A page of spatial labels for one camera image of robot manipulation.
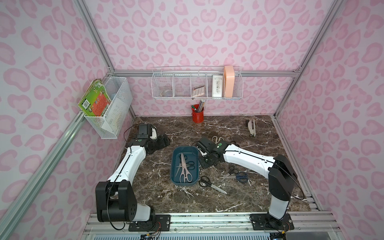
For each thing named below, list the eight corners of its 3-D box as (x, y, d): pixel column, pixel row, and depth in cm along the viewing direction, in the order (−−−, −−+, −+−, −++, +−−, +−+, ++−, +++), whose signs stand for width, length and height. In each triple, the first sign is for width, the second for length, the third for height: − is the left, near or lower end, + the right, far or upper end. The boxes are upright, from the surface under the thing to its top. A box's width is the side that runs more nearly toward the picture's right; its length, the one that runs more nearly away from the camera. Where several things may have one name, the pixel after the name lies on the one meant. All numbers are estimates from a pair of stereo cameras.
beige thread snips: (248, 135, 110) (249, 133, 108) (248, 121, 119) (249, 119, 117) (254, 136, 110) (255, 134, 107) (253, 122, 119) (254, 119, 116)
